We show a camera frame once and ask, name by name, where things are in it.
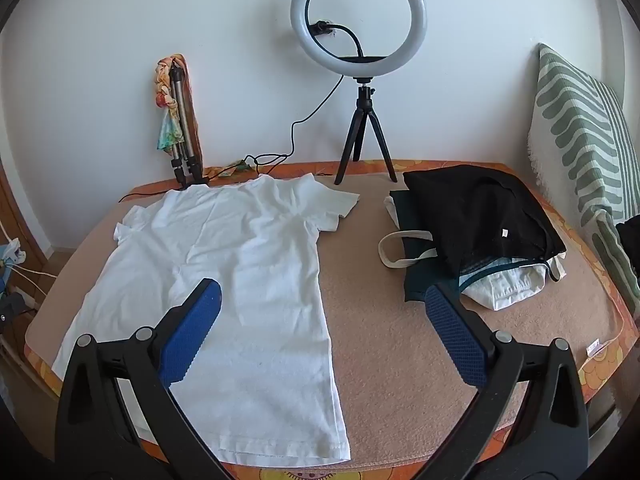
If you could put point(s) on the white fabric label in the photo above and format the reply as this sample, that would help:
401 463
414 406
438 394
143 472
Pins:
593 349

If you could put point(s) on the orange patterned bed sheet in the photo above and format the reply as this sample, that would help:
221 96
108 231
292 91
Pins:
607 370

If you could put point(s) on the beige blanket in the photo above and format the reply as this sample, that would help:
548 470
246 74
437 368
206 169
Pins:
380 360

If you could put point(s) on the white t-shirt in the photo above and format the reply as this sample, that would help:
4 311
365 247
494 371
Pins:
225 260

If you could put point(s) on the green striped pillow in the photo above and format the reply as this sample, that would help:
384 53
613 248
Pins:
575 125

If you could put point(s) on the light blue plastic object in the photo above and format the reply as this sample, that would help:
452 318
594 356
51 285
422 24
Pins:
7 265

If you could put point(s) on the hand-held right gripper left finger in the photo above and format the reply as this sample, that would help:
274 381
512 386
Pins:
192 330

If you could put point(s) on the wooden door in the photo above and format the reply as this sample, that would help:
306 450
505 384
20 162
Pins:
22 210

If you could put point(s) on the dark cloth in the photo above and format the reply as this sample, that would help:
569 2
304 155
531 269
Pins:
630 245

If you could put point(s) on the black garment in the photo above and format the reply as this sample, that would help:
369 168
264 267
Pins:
475 210

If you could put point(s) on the dark green tote bag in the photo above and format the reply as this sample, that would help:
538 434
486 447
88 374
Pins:
420 280

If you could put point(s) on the folded grey tripod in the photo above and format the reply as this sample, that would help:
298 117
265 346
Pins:
184 110

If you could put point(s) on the colourful patterned scarf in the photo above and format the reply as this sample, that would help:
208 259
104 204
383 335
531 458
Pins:
167 130

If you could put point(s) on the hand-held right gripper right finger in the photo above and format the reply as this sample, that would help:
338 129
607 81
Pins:
457 340

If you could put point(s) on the white folded garment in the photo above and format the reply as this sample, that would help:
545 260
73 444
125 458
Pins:
505 290

